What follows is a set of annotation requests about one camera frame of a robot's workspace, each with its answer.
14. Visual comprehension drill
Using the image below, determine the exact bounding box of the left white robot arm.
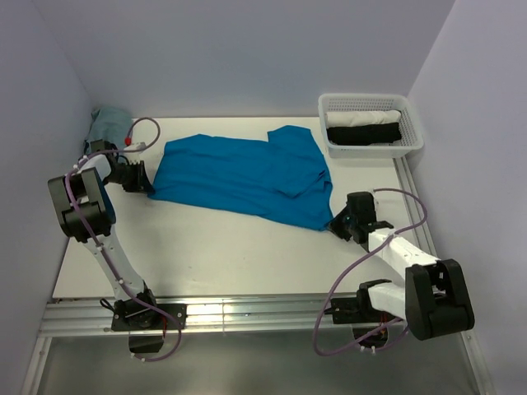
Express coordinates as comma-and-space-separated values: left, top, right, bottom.
48, 137, 161, 328

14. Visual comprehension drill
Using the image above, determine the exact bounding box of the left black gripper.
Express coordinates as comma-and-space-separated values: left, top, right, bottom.
103, 160, 156, 194

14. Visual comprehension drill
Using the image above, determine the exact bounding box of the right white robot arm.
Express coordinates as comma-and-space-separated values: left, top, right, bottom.
325, 192, 475, 341

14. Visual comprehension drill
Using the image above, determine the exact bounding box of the black rolled t-shirt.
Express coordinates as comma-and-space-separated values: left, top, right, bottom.
326, 123, 402, 146

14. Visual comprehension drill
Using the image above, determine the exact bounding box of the bright blue t-shirt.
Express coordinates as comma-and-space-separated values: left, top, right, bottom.
150, 125, 333, 231

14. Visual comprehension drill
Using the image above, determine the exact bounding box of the grey-blue crumpled t-shirt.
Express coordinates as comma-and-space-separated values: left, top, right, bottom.
83, 106, 133, 155

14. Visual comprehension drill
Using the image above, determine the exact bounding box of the white perforated plastic basket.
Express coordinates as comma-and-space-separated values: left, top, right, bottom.
318, 93, 424, 159

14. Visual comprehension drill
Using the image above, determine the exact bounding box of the aluminium front rail frame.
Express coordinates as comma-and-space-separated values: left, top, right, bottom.
22, 295, 492, 394

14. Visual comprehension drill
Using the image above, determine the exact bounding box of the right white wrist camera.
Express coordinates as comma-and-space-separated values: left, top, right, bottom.
370, 189, 380, 207

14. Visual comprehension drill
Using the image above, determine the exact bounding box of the white rolled t-shirt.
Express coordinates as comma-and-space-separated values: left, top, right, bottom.
324, 110, 401, 128

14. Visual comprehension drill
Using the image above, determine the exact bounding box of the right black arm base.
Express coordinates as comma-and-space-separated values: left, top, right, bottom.
312, 279, 406, 356

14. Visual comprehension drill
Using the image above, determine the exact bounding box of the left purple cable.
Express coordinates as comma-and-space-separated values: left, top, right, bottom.
63, 117, 183, 364

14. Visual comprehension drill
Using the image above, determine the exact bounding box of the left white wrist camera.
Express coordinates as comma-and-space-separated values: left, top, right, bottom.
123, 137, 147, 165

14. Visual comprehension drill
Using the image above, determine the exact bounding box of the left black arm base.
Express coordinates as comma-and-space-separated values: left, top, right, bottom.
99, 289, 188, 354

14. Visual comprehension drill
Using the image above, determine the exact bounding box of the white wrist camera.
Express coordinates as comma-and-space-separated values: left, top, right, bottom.
123, 137, 147, 165
370, 189, 380, 207

